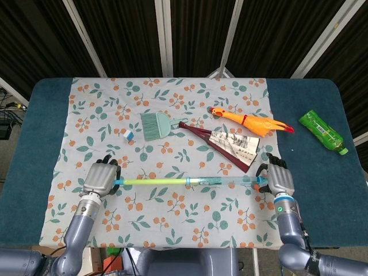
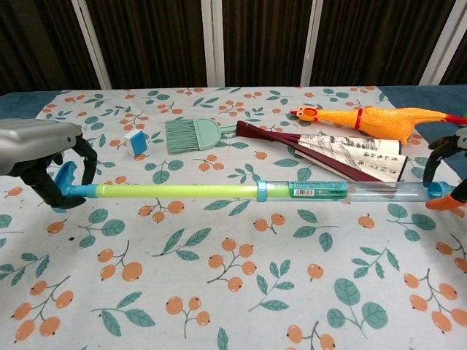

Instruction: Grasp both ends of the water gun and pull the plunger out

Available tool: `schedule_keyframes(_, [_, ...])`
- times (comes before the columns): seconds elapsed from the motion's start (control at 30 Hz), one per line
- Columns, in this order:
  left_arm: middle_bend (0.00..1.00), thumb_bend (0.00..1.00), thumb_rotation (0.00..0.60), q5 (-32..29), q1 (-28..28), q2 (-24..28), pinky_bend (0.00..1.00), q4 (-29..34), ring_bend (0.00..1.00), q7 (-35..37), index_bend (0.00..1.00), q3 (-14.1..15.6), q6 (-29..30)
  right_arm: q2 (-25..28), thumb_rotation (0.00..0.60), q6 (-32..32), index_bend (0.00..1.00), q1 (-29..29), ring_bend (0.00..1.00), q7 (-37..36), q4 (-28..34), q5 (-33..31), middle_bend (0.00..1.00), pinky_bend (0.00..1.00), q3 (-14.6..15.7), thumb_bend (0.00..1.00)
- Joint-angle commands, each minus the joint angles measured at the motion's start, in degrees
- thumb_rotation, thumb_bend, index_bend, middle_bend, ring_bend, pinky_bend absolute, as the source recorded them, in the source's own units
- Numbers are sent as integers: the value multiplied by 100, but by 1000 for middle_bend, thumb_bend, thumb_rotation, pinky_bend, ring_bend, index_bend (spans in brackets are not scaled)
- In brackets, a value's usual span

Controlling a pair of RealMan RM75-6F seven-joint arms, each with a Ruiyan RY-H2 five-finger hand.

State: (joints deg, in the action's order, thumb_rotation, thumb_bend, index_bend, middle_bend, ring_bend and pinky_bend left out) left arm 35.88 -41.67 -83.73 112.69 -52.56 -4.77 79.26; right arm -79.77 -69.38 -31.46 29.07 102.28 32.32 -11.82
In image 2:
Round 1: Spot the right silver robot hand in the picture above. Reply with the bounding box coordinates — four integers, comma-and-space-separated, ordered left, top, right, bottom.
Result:
422, 125, 467, 212

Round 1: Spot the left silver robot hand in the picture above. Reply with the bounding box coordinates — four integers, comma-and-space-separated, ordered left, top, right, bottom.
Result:
0, 118, 99, 210

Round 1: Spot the blue green water pump toy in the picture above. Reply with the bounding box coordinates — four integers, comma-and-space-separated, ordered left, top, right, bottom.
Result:
53, 162, 454, 206

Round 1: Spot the yellow rubber chicken toy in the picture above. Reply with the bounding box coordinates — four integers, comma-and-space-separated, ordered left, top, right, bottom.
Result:
290, 104, 467, 146

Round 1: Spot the maroon paper folding fan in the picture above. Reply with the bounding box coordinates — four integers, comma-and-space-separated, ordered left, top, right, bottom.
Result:
235, 120, 409, 200

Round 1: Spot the blue white block tile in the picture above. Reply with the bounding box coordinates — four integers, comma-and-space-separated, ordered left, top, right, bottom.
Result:
123, 129, 150, 158

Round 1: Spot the dark brown curtain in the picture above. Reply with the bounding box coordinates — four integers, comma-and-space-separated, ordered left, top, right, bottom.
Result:
0, 0, 467, 95

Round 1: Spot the green dust brush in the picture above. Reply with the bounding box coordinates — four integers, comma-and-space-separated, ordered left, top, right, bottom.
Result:
164, 117, 238, 155

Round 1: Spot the fruit leaf print tablecloth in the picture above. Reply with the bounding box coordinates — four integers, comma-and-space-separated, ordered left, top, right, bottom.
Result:
0, 85, 467, 350

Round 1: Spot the white frame post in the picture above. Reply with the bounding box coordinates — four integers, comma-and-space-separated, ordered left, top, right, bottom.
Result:
419, 0, 467, 87
71, 0, 112, 90
201, 0, 225, 88
300, 0, 328, 88

